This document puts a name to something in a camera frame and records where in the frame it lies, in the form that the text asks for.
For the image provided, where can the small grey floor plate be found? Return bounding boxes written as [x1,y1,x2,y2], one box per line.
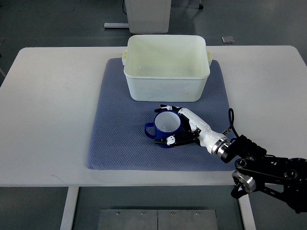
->
[221,36,235,44]

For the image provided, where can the blue enamel mug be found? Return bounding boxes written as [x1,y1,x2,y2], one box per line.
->
[144,110,182,140]

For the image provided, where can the left white table leg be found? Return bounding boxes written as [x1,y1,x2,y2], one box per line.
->
[60,186,79,230]

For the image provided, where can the white plastic box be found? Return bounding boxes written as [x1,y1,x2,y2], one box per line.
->
[122,34,210,102]

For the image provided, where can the white base bar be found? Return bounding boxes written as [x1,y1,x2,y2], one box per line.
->
[104,23,129,29]

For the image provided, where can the blue textured mat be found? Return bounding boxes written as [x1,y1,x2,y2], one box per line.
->
[86,58,235,172]

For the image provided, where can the white table leg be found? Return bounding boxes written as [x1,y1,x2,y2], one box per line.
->
[238,195,256,230]
[60,186,79,230]

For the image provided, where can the right white table leg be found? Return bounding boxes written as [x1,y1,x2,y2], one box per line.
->
[238,195,256,230]

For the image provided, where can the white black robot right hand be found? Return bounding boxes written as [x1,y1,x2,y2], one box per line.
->
[154,104,230,157]

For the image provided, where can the white cabinet pedestal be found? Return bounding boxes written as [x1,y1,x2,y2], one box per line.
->
[125,0,171,34]

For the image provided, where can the black looped cable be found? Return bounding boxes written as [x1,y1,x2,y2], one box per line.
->
[227,108,240,138]

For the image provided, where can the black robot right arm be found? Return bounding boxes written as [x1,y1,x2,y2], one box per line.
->
[214,135,307,214]

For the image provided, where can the grey metal floor plate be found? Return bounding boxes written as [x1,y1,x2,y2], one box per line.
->
[98,209,218,230]

